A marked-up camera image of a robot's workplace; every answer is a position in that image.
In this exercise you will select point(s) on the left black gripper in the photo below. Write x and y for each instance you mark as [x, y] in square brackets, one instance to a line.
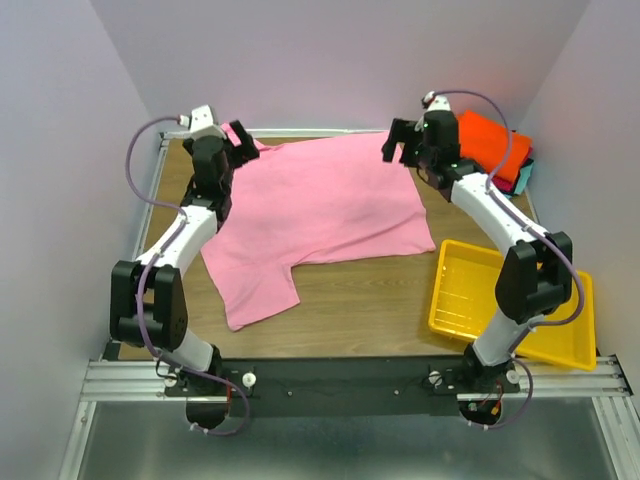
[246, 151]

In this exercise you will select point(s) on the yellow plastic tray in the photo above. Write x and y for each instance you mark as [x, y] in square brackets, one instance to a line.
[463, 302]

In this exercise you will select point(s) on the orange folded t shirt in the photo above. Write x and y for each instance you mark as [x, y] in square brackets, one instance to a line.
[485, 141]

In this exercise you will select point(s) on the pink t shirt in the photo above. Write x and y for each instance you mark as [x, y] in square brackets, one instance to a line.
[319, 201]

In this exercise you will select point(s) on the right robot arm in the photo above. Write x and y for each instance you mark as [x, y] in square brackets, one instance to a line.
[537, 272]

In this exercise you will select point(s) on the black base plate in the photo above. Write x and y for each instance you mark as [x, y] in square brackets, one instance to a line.
[339, 387]

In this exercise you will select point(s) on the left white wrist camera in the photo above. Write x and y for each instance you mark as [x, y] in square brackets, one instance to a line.
[202, 122]

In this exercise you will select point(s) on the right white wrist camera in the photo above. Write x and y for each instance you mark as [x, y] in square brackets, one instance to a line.
[433, 101]

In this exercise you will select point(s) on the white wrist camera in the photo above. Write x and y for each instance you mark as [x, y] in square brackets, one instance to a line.
[202, 122]
[433, 101]

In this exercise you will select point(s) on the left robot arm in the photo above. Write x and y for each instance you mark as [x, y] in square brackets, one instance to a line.
[147, 301]

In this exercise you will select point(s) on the teal folded t shirt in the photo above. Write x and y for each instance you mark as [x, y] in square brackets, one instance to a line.
[522, 179]

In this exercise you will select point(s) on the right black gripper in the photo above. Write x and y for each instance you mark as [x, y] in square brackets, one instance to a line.
[401, 131]

